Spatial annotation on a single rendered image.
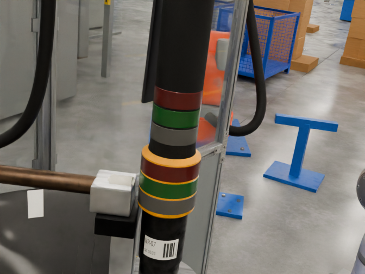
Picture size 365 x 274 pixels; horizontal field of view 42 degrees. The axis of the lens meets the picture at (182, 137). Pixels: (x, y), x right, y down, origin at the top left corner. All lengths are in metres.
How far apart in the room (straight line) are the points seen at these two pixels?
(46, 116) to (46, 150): 0.09
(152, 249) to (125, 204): 0.04
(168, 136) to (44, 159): 0.92
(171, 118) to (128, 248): 0.11
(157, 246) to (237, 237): 2.83
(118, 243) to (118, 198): 0.04
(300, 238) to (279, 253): 0.26
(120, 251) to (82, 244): 0.17
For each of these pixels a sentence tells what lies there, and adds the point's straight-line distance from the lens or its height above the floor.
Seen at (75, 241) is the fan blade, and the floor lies 1.39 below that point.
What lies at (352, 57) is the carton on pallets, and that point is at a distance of 9.65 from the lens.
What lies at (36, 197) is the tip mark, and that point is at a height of 1.42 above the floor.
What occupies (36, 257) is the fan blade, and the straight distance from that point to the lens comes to 0.54.
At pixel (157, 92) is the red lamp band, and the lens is 0.32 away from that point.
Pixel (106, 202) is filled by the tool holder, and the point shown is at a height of 1.52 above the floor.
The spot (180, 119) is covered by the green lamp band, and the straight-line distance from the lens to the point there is 0.32.
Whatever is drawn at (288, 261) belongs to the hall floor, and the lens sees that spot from 3.07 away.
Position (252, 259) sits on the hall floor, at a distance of 3.01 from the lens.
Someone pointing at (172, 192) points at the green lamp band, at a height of 1.54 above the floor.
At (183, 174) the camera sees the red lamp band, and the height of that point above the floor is 1.55.
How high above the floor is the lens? 1.70
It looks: 22 degrees down
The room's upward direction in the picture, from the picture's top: 7 degrees clockwise
